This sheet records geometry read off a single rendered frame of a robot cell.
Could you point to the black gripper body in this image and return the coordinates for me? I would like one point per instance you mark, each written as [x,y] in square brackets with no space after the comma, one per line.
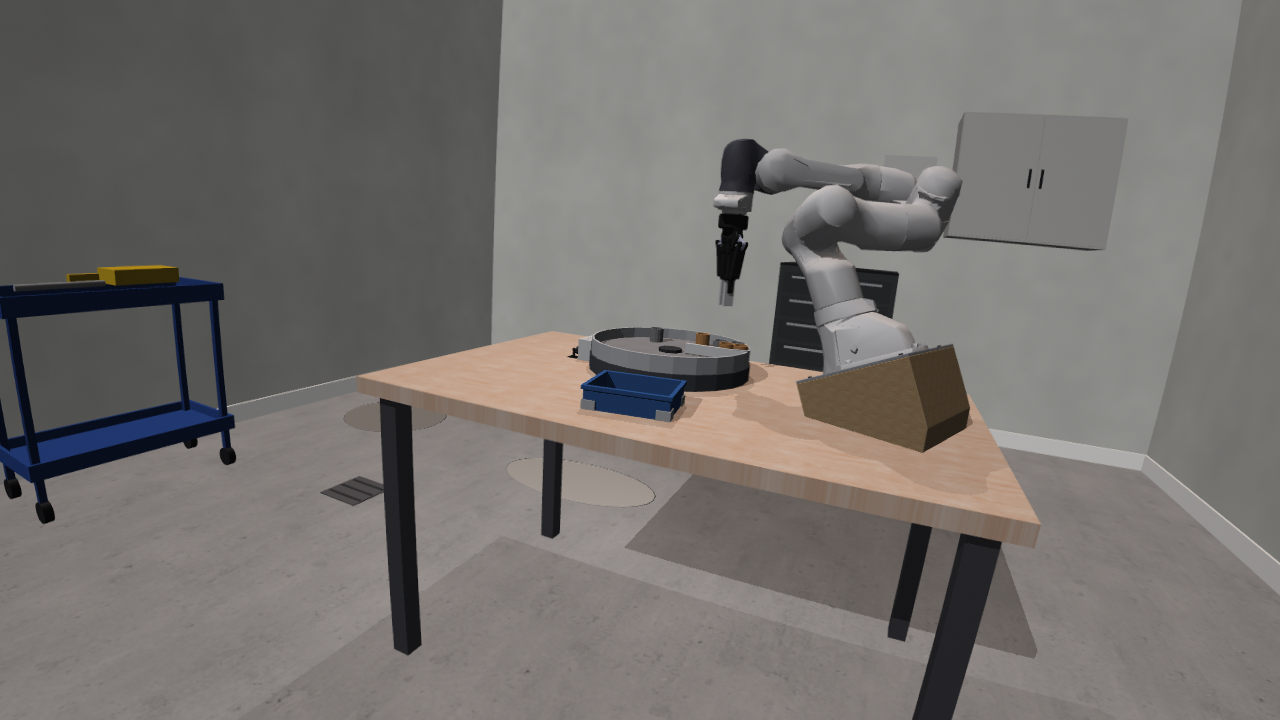
[733,226]

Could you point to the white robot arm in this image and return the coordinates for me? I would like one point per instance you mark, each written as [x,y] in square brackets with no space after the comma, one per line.
[851,331]

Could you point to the grey round turning table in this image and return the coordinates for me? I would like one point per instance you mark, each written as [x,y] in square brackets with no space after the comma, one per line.
[629,350]

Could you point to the blue plastic crate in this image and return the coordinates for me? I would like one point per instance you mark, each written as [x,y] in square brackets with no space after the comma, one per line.
[633,395]

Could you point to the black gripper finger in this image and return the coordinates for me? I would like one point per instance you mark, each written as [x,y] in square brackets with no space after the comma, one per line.
[721,266]
[734,273]

